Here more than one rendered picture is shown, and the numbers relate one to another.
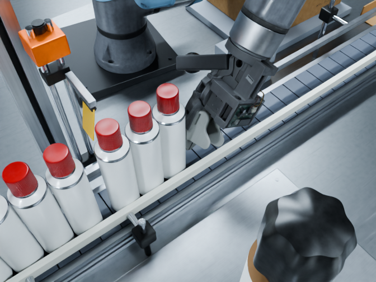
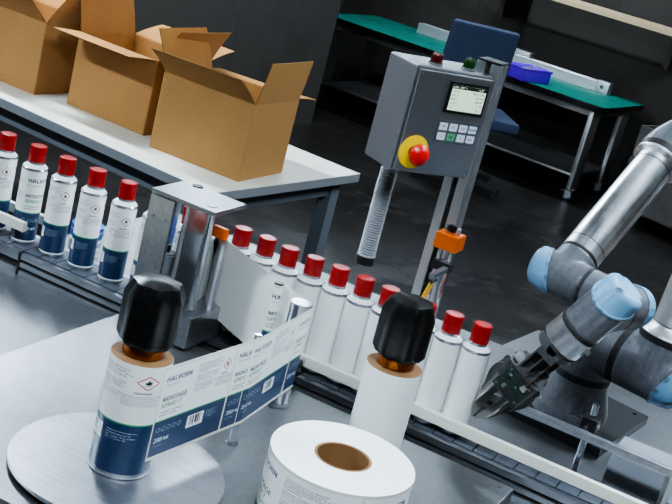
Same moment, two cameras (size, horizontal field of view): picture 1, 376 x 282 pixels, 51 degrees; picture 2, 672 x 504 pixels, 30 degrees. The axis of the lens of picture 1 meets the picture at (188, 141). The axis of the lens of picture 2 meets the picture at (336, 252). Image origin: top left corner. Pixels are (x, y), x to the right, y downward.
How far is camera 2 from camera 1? 1.83 m
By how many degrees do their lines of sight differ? 58
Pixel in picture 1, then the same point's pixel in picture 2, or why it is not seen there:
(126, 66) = (545, 404)
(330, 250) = (401, 301)
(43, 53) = (440, 239)
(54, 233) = (342, 348)
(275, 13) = (573, 312)
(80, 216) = (363, 355)
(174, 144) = (459, 376)
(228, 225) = (424, 457)
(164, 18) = (658, 443)
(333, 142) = not seen: outside the picture
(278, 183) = (495, 487)
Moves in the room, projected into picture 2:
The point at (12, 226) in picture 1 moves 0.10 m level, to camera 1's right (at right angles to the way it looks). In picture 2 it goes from (333, 309) to (358, 332)
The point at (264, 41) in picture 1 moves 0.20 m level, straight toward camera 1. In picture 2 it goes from (556, 329) to (443, 311)
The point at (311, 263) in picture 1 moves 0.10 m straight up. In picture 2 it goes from (390, 303) to (407, 241)
